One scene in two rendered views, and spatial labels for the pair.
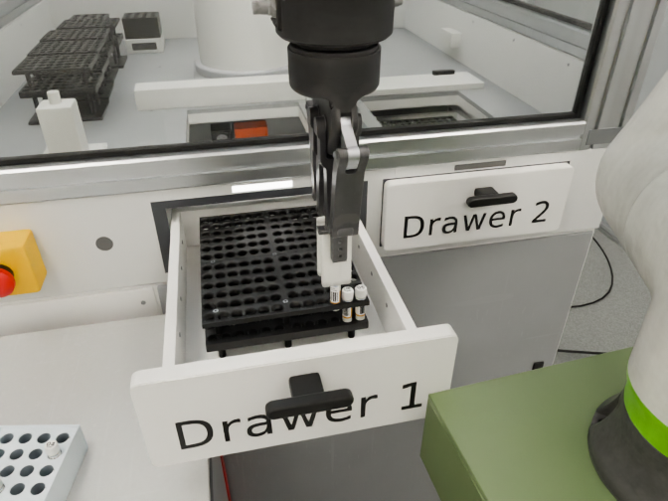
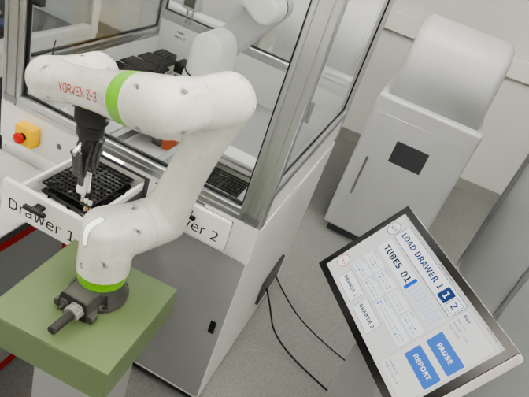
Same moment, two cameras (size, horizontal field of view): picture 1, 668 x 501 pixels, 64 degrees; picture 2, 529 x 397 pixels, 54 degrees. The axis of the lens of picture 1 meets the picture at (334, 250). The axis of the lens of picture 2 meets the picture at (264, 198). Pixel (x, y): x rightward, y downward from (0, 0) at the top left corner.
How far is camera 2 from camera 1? 124 cm
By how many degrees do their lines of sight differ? 21
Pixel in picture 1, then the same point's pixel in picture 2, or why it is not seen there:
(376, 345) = (62, 209)
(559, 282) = (226, 281)
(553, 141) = (226, 208)
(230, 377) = (24, 192)
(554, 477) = (68, 269)
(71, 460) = not seen: outside the picture
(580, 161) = (238, 224)
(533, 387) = not seen: hidden behind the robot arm
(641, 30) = (266, 182)
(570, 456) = not seen: hidden behind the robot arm
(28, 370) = (11, 171)
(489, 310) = (192, 272)
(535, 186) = (212, 222)
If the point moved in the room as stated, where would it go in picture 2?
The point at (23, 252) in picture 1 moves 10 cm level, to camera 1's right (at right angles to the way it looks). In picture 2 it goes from (31, 134) to (49, 148)
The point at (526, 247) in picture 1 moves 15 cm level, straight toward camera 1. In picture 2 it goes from (211, 251) to (170, 257)
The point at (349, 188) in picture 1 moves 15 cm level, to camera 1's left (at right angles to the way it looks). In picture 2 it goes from (75, 161) to (41, 135)
